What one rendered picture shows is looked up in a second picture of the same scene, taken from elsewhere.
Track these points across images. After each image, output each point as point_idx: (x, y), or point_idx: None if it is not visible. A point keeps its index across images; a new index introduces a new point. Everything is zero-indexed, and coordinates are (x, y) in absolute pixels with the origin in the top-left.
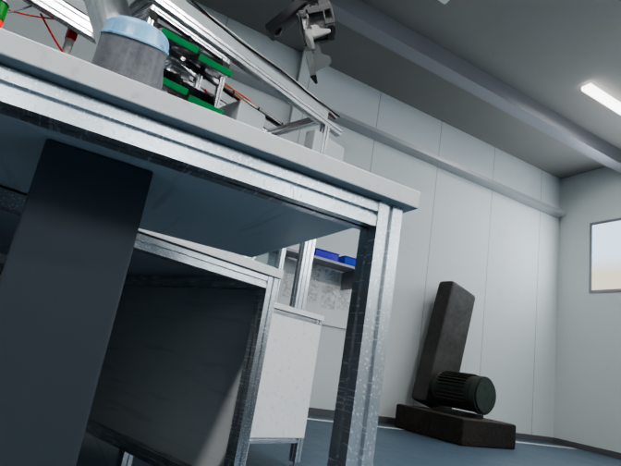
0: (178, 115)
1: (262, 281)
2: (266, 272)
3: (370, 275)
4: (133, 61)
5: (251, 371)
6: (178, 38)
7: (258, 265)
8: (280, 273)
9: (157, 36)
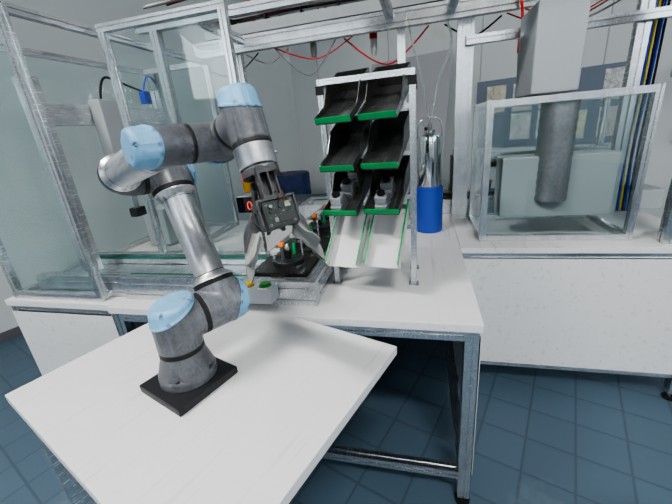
0: (85, 489)
1: (460, 335)
2: (458, 330)
3: None
4: (158, 345)
5: (462, 404)
6: (329, 118)
7: (445, 327)
8: (479, 328)
9: (160, 322)
